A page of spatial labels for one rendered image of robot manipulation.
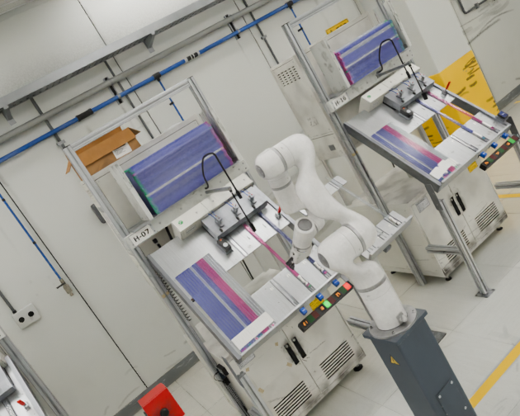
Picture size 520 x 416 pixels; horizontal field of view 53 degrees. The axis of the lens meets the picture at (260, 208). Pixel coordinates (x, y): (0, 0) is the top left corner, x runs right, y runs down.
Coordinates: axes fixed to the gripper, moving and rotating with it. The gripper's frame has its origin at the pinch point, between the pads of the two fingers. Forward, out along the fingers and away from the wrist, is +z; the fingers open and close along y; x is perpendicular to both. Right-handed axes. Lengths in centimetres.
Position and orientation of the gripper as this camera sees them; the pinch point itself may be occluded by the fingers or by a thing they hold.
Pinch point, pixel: (299, 261)
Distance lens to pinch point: 243.0
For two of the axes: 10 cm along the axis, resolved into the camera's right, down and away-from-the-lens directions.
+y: 7.6, -5.3, 3.8
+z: -0.2, 5.7, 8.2
